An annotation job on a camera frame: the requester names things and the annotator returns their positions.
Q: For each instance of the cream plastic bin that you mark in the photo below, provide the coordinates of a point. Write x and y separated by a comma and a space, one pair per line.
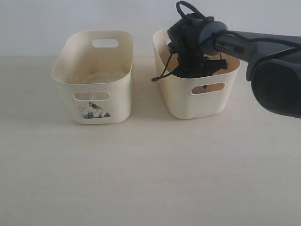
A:
186, 98
93, 73

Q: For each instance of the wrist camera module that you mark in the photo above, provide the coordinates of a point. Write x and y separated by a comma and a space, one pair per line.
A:
171, 48

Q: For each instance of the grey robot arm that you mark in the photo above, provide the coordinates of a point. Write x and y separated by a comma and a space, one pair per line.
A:
274, 61

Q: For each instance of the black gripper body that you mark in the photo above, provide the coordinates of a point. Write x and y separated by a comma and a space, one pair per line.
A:
194, 64

